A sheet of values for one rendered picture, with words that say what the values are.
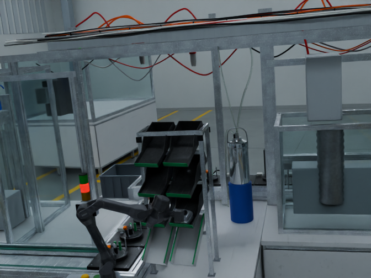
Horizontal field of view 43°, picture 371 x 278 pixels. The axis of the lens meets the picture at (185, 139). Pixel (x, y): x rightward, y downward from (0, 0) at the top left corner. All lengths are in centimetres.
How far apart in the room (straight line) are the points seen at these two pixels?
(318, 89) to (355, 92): 982
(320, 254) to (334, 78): 105
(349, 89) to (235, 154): 974
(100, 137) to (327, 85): 521
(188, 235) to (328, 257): 93
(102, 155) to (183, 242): 522
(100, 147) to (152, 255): 514
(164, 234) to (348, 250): 112
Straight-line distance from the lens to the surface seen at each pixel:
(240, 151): 308
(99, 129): 756
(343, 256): 302
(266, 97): 332
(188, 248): 250
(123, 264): 261
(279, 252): 301
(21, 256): 307
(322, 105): 289
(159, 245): 255
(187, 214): 238
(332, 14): 273
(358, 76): 1263
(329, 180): 293
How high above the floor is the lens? 215
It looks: 13 degrees down
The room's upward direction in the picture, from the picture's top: 5 degrees counter-clockwise
